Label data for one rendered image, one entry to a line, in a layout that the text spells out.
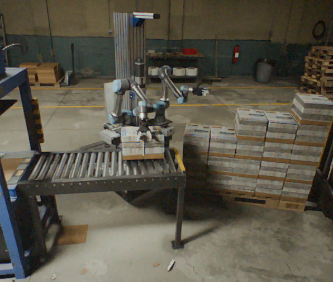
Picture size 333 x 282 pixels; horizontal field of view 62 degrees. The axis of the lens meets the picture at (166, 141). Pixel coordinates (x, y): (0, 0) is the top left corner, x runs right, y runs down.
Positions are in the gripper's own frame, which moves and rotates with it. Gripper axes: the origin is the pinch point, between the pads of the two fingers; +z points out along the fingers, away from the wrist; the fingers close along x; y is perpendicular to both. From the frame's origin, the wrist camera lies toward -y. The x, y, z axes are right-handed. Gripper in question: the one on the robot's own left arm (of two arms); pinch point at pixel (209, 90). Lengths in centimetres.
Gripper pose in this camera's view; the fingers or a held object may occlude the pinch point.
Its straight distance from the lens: 329.7
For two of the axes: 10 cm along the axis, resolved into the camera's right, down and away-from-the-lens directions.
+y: 0.1, 8.5, 5.3
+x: -3.5, 5.0, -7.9
